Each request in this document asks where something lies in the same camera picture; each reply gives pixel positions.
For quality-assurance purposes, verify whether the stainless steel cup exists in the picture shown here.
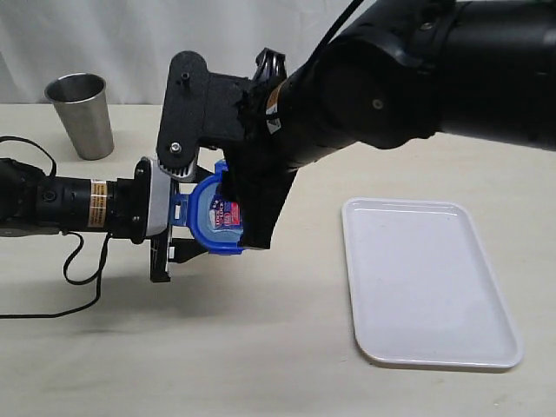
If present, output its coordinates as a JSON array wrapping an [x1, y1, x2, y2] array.
[[44, 72, 115, 161]]

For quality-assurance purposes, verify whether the white rectangular tray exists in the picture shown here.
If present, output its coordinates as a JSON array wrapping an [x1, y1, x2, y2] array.
[[341, 197, 524, 372]]

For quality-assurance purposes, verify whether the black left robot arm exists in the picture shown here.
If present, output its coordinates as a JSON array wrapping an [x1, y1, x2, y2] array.
[[1, 157, 208, 282]]

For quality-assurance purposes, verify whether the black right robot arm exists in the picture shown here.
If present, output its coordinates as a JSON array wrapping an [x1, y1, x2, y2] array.
[[222, 1, 555, 249]]

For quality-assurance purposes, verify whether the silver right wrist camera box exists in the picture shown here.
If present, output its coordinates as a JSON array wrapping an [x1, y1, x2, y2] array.
[[156, 51, 255, 182]]

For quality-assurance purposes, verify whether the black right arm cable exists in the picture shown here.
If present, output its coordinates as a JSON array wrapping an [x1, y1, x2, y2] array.
[[299, 0, 364, 75]]

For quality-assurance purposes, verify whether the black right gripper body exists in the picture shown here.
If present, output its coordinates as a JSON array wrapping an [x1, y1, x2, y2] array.
[[222, 82, 296, 250]]

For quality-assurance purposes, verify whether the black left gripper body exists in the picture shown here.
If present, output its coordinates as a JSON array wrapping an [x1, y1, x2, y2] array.
[[107, 173, 173, 282]]

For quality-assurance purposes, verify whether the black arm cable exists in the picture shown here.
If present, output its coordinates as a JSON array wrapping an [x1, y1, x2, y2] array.
[[299, 0, 364, 75], [0, 136, 109, 321]]

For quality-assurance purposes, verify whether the blue container lid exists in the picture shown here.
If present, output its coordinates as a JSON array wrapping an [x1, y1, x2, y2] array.
[[169, 159, 244, 255]]

